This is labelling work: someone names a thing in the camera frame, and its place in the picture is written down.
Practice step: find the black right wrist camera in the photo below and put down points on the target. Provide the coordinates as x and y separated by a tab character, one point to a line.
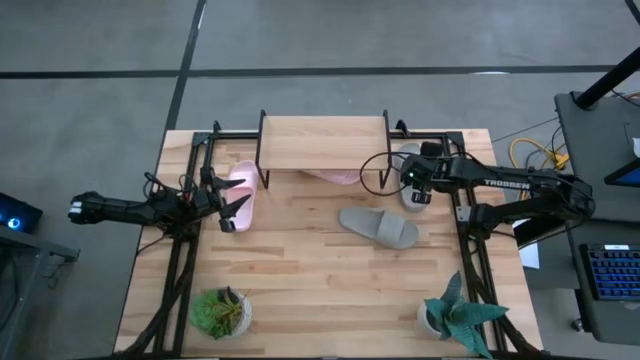
432	149

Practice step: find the wooden shelf black metal frame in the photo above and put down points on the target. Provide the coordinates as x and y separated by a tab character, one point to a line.
325	142

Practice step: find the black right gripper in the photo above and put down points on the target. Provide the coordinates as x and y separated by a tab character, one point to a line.
422	171

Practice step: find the teal plant white pot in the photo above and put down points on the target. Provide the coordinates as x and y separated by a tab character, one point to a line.
455	315

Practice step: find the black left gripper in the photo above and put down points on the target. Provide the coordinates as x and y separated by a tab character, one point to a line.
207	195

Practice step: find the white paper sheet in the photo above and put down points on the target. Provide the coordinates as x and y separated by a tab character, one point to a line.
530	255

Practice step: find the black computer blue light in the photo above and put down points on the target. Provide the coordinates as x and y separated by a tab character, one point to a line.
20	212

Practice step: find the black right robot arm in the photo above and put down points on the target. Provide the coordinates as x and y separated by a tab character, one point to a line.
505	182

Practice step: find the blue backlit keyboard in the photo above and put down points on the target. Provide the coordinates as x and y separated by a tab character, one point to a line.
615	272

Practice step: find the black aluminium table frame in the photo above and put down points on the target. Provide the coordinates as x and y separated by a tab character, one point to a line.
201	138

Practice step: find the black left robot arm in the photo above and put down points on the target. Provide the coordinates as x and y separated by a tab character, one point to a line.
120	207

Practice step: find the dark grey keyboard desk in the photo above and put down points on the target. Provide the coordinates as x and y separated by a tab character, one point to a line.
600	320

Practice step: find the grey slide sandal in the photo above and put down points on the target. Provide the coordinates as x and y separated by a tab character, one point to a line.
407	149
380	227

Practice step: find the tablet with blue screen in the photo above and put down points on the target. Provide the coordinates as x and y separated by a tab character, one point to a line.
630	175

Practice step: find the dark grey side desk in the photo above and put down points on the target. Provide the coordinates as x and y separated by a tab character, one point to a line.
595	150

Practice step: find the green plant white pot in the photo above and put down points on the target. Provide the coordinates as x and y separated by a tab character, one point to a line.
220	315

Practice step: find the black pole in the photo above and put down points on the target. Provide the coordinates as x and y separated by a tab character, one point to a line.
605	80

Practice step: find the pink slide sandal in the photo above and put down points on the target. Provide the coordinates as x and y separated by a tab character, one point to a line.
249	172
335	176

